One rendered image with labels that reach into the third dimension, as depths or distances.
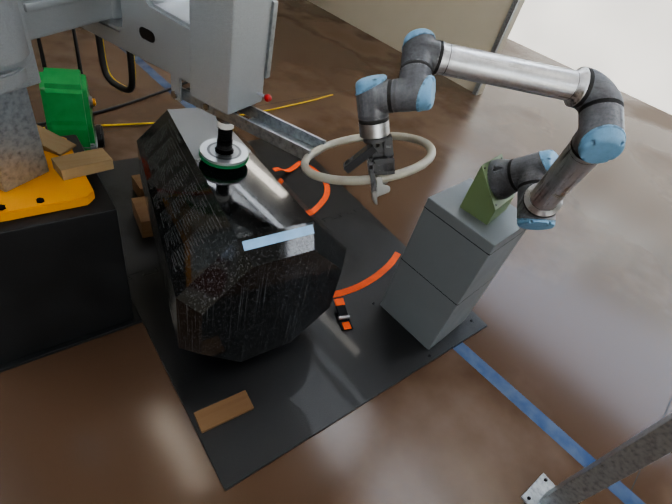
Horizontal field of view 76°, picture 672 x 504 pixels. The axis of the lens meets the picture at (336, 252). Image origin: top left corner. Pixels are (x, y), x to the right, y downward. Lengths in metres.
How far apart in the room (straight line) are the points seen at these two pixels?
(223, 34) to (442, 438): 2.01
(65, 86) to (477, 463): 3.23
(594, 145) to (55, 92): 2.99
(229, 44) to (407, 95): 0.72
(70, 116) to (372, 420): 2.65
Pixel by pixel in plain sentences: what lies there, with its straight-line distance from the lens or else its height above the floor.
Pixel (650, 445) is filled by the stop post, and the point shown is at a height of 0.70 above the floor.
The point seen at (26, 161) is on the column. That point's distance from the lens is 2.04.
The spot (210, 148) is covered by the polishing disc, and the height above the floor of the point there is 0.89.
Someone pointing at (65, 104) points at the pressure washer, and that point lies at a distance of 3.39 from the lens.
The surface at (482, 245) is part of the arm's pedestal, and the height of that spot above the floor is 0.81.
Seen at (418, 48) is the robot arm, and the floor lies 1.62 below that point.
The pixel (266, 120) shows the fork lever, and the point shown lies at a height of 1.10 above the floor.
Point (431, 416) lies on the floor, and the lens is 2.41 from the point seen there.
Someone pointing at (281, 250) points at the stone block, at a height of 0.77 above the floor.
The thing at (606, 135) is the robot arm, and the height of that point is 1.56.
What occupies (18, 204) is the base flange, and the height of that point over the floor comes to 0.78.
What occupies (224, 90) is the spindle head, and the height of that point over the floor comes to 1.23.
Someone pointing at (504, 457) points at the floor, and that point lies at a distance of 2.50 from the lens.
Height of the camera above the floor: 1.96
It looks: 42 degrees down
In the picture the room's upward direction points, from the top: 17 degrees clockwise
